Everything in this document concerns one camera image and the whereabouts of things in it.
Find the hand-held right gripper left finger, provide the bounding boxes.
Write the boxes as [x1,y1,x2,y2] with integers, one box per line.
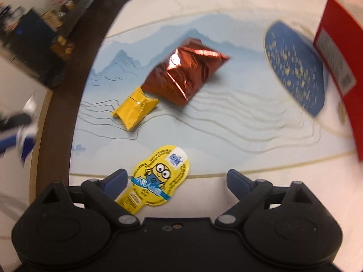
[36,168,141,229]

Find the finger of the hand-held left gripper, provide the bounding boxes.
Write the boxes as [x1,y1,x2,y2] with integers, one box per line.
[0,113,32,132]

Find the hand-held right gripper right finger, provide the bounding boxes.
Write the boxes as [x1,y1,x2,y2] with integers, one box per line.
[214,169,322,228]

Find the yellow cartoon jelly cup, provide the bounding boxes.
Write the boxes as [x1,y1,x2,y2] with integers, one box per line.
[115,146,190,215]

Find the red cardboard box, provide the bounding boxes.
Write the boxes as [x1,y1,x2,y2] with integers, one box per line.
[313,0,363,162]

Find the dark cabinet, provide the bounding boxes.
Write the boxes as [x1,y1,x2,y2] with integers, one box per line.
[0,7,69,90]

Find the yellow snack packet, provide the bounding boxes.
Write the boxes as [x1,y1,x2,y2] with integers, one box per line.
[111,86,160,131]

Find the orange-brown foil cookie packet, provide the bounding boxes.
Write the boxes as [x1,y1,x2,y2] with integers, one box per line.
[141,37,230,107]

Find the cluttered dark shelf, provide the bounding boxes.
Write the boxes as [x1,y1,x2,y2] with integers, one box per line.
[37,0,120,60]

